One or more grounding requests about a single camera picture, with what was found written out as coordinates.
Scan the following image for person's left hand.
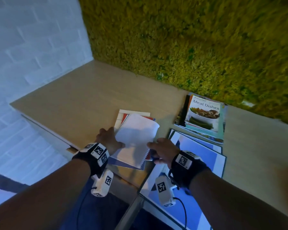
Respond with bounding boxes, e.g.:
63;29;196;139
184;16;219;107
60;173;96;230
95;127;125;156

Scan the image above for person's right hand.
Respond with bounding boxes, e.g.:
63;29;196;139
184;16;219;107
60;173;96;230
147;138;180;169

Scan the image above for blue pen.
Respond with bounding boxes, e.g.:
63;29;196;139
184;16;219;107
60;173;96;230
149;150;160;163

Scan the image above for white book red grid lines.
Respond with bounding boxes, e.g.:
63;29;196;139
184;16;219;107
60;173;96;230
114;109;151;132

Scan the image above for small beige notebook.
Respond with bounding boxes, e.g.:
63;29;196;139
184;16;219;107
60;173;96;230
110;113;160;169

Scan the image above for large blue photo folder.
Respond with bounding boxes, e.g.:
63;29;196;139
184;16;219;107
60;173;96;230
138;130;227;230

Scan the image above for Meat Dishes cookbook pile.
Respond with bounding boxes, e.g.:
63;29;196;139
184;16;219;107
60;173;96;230
174;93;228;144

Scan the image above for person's left forearm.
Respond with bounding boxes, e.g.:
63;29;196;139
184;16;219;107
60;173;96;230
0;159;91;230

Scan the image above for person's right forearm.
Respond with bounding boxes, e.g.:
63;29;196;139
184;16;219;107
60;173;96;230
189;169;288;230

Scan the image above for black marker wristband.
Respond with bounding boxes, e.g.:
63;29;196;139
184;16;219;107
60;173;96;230
72;143;110;178
168;150;212;189

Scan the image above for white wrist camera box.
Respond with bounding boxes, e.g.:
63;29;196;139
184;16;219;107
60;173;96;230
155;175;177;207
91;169;114;197

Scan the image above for black camera cable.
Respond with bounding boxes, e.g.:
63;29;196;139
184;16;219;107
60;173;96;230
172;197;188;230
76;187;96;230

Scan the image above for green moss wall panel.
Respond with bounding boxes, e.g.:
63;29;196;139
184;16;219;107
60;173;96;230
78;0;288;126

